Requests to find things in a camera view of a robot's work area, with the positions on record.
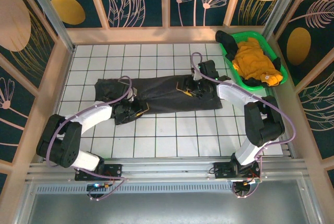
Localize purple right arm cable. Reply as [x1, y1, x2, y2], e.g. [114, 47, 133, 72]
[190, 52, 297, 199]

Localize dark grey t-shirt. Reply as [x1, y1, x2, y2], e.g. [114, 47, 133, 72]
[93, 74, 223, 116]

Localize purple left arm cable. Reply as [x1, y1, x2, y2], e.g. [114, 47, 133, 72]
[46, 75, 132, 201]

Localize aluminium frame post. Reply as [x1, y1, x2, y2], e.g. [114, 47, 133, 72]
[263, 0, 311, 37]
[20, 0, 76, 54]

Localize green plastic basket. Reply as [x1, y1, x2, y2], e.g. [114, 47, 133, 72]
[218, 30, 289, 93]

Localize aluminium mounting rail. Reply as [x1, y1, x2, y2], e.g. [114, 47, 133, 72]
[25, 157, 310, 183]

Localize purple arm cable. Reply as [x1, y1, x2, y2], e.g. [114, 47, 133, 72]
[46, 75, 132, 201]
[190, 52, 297, 199]

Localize grey metal tray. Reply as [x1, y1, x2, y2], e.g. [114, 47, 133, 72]
[14, 179, 326, 224]

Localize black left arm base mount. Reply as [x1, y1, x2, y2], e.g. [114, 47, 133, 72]
[75, 163, 123, 182]

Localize yellow t-shirt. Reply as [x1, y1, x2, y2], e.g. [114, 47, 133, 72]
[232, 37, 284, 87]

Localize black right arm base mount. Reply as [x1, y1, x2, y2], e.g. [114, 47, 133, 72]
[212, 161, 261, 180]

